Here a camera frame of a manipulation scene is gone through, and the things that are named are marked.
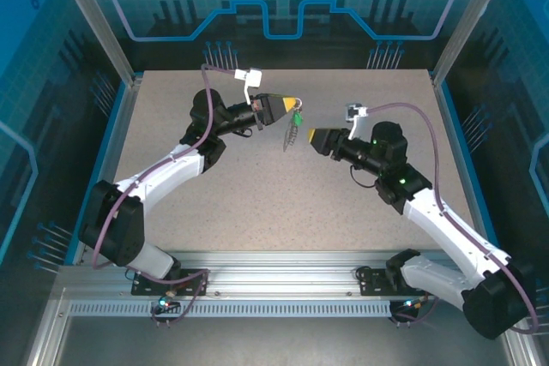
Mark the aluminium frame rail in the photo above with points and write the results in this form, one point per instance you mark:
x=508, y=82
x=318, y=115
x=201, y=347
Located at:
x=45, y=331
x=525, y=355

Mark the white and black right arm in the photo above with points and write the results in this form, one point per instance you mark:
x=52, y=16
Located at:
x=450, y=229

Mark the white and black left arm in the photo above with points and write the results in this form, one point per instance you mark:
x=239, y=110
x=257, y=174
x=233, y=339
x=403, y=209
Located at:
x=171, y=169

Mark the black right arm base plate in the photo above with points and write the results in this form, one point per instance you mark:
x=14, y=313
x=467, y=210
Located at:
x=373, y=286

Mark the aluminium side rail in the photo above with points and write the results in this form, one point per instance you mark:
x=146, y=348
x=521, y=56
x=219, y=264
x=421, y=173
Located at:
x=122, y=126

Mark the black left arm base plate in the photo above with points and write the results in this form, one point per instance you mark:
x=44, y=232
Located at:
x=146, y=286

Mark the long aluminium base rail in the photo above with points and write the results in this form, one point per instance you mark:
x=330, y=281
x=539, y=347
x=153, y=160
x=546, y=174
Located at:
x=279, y=271

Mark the metal key holder with rings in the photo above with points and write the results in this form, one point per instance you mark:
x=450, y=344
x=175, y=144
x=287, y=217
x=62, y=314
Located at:
x=289, y=139

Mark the aluminium corner post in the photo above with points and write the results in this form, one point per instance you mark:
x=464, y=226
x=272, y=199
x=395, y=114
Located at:
x=103, y=19
x=467, y=19

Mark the green key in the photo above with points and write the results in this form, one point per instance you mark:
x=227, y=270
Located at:
x=298, y=118

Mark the blue table edge strip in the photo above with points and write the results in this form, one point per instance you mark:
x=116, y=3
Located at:
x=462, y=147

